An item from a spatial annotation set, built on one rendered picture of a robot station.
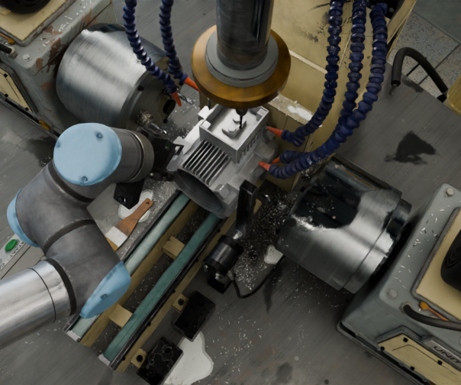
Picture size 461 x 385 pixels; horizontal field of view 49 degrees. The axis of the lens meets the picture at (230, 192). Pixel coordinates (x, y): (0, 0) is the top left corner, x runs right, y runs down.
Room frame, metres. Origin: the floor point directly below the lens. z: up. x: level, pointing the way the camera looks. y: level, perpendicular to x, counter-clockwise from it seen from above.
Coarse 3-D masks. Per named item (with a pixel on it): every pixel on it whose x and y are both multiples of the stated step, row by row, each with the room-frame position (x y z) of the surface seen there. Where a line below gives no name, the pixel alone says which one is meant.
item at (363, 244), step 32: (320, 192) 0.40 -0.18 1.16; (352, 192) 0.41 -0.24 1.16; (384, 192) 0.42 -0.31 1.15; (288, 224) 0.35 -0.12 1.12; (320, 224) 0.35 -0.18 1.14; (352, 224) 0.34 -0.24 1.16; (384, 224) 0.35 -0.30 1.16; (288, 256) 0.31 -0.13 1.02; (320, 256) 0.29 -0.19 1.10; (352, 256) 0.29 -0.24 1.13; (384, 256) 0.31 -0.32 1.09; (352, 288) 0.25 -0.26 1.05
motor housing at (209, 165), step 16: (192, 144) 0.54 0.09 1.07; (208, 144) 0.52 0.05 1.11; (256, 144) 0.55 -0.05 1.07; (272, 144) 0.56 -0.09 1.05; (192, 160) 0.49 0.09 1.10; (208, 160) 0.49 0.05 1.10; (224, 160) 0.49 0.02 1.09; (240, 160) 0.51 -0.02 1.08; (256, 160) 0.51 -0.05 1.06; (176, 176) 0.50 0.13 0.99; (192, 176) 0.51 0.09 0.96; (208, 176) 0.45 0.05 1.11; (224, 176) 0.46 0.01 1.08; (240, 176) 0.47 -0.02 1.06; (256, 176) 0.49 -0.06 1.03; (192, 192) 0.48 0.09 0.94; (208, 192) 0.48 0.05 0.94; (208, 208) 0.44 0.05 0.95; (224, 208) 0.41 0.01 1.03
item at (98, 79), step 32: (96, 32) 0.76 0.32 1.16; (64, 64) 0.69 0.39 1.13; (96, 64) 0.67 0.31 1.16; (128, 64) 0.68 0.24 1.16; (160, 64) 0.70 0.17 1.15; (64, 96) 0.64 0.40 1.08; (96, 96) 0.61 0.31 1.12; (128, 96) 0.61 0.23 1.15; (160, 96) 0.68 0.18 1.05; (128, 128) 0.58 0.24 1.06
